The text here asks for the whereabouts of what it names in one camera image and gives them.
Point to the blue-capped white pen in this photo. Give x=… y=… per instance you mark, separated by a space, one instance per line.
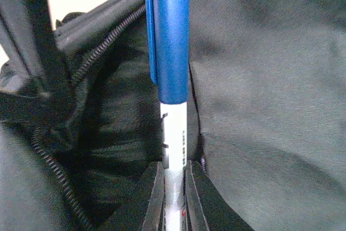
x=168 y=46

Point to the black student bag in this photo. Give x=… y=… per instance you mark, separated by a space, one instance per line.
x=80 y=117

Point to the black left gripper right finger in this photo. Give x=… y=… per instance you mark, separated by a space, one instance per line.
x=196 y=218

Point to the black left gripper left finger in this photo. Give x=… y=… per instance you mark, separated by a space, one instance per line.
x=153 y=195

